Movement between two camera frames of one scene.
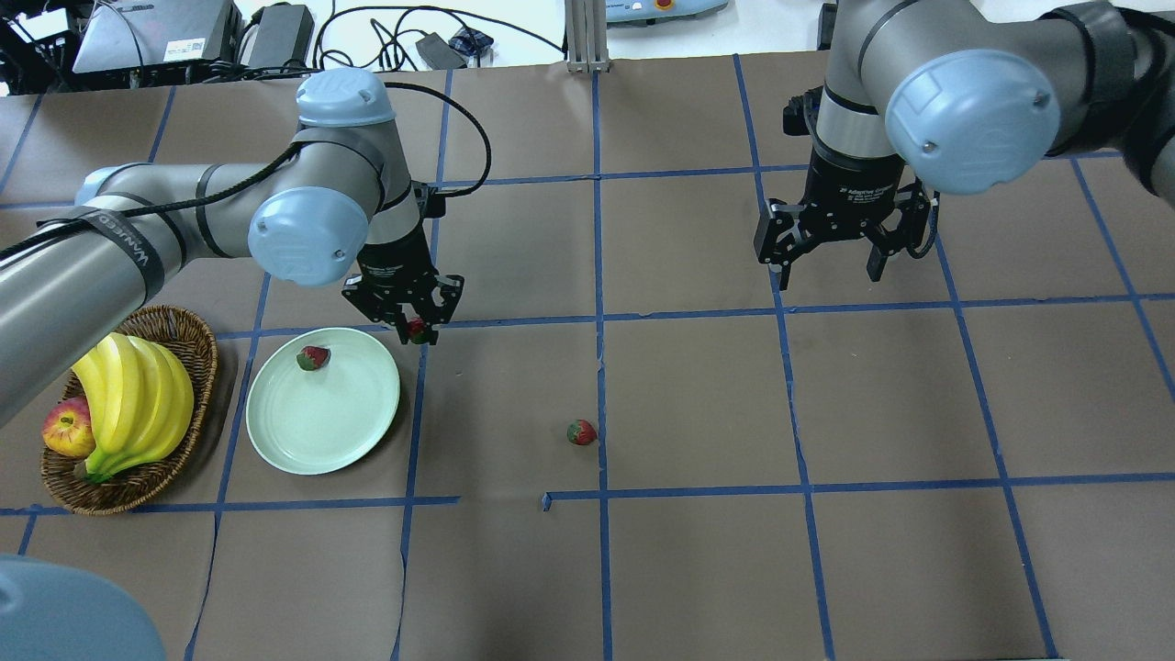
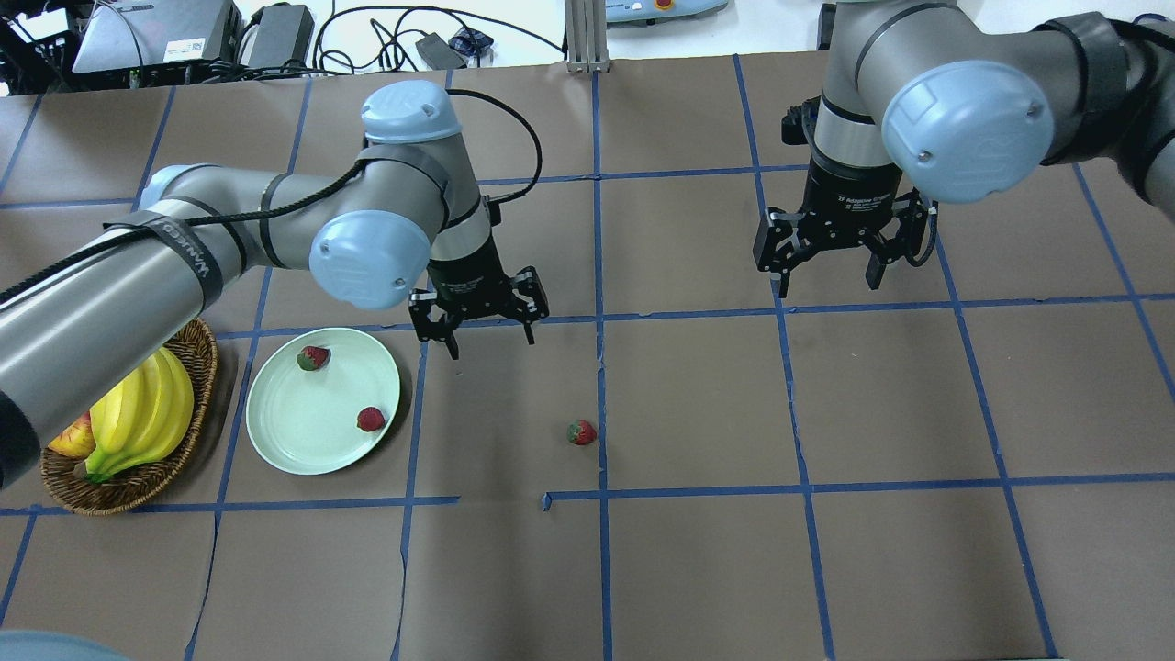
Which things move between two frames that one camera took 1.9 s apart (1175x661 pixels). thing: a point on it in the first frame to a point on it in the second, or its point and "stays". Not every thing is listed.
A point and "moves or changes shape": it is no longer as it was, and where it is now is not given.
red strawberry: [312, 358] stays
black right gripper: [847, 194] stays
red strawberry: [581, 431] stays
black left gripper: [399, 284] to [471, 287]
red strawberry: [418, 330] moves or changes shape
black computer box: [121, 34] stays
